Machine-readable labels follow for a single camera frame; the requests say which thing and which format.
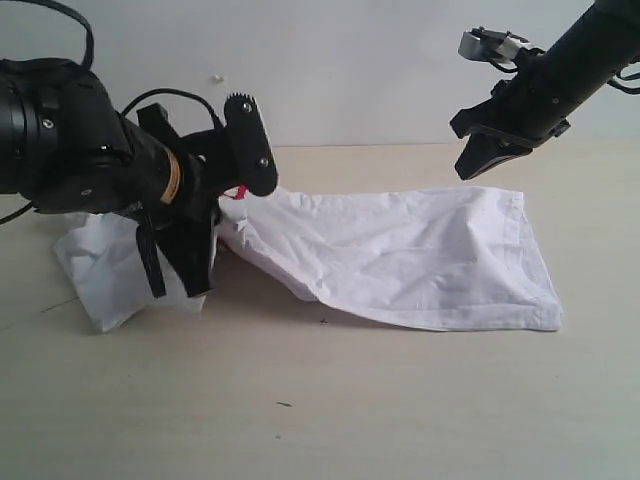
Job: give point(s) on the white t-shirt red Chinese patch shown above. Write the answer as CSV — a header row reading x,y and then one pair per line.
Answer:
x,y
452,259

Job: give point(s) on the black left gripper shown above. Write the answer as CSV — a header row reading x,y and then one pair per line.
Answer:
x,y
176,181

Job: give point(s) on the right wrist camera black silver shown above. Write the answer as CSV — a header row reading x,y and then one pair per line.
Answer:
x,y
505,51

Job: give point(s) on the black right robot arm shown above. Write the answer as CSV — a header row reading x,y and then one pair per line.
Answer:
x,y
592,53

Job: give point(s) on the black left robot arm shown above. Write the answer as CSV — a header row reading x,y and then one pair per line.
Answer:
x,y
66,149

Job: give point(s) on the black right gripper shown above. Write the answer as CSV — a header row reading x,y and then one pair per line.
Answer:
x,y
524,110

